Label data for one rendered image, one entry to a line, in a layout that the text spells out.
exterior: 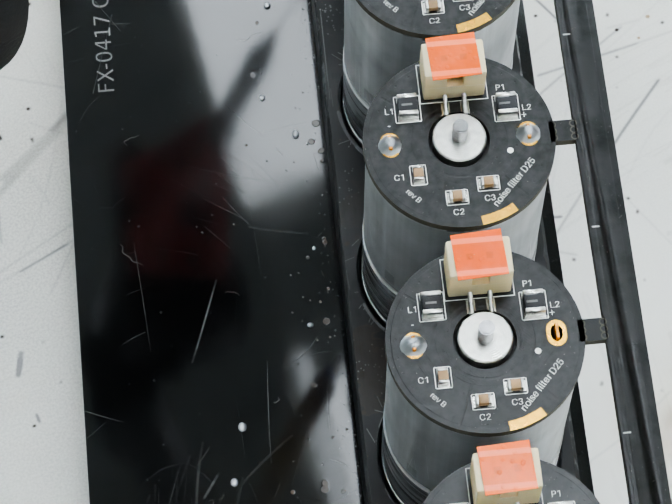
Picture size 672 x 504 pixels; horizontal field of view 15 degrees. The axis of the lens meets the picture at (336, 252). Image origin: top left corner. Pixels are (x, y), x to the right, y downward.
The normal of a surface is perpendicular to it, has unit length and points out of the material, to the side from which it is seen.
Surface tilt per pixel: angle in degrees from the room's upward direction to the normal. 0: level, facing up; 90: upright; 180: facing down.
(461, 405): 0
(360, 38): 90
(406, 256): 90
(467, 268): 0
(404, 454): 90
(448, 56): 0
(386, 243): 90
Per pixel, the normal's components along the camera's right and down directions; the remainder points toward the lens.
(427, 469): -0.53, 0.77
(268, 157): 0.00, -0.41
